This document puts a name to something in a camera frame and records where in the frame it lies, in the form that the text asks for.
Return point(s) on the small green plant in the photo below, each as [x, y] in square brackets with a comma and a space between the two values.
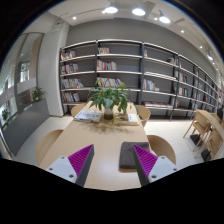
[37, 94]

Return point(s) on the light wooden side table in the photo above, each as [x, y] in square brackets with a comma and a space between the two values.
[215, 121]

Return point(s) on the yellow cover book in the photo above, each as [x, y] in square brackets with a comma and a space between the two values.
[128, 120]

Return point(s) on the zigzag-striped towel with grey back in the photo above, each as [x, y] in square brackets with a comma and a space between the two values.
[126, 155]

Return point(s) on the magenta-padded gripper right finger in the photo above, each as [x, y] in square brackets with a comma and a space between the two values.
[160, 166]

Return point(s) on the green potted plant, white pot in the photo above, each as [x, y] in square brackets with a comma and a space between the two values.
[108, 96]

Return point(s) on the grey partition counter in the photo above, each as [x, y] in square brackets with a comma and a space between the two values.
[23, 126]

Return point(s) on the round-backed wooden chair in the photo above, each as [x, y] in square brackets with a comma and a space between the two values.
[144, 113]
[77, 109]
[46, 143]
[163, 146]

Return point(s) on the grey shelf unit with books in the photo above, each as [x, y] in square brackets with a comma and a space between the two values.
[133, 63]

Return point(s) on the white cover book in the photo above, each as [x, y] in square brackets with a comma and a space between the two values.
[87, 116]

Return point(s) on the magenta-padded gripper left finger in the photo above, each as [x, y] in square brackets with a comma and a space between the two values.
[63, 166]

